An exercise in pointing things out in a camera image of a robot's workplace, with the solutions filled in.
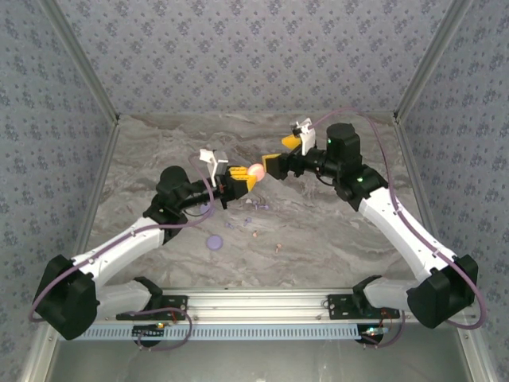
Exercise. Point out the aluminium frame post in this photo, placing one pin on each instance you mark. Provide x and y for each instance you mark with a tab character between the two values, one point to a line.
428	59
84	59

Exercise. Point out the aluminium table side rail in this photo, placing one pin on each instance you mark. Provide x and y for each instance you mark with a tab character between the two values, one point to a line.
99	179
417	179

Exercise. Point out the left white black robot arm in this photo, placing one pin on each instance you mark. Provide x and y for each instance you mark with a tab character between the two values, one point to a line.
119	246

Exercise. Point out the pink round charging case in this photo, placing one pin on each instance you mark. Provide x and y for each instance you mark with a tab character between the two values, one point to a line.
257	171

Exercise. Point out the small controller circuit board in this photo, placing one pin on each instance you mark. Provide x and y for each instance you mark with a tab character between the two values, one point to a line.
149	330
374	331

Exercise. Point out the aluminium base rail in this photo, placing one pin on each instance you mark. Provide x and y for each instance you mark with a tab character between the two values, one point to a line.
254	304

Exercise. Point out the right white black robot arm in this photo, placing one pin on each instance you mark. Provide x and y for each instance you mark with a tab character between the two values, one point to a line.
397	231

